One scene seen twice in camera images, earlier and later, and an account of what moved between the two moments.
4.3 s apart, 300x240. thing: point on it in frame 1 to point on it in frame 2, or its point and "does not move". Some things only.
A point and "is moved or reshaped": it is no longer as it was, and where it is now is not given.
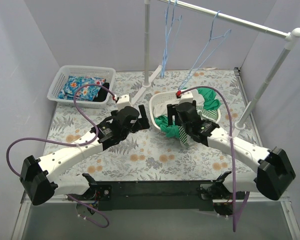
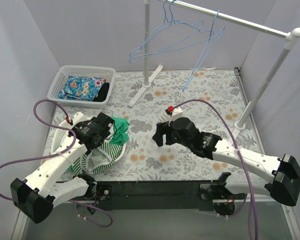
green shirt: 211,101 is moved or reshaped
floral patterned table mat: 148,155 does not move
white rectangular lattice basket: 58,76 does not move
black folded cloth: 102,93 does not move
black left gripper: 140,121 to 105,122
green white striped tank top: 212,115 to 98,160
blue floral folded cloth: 84,93 does not move
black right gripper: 172,116 to 162,132
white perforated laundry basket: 167,97 to 59,136
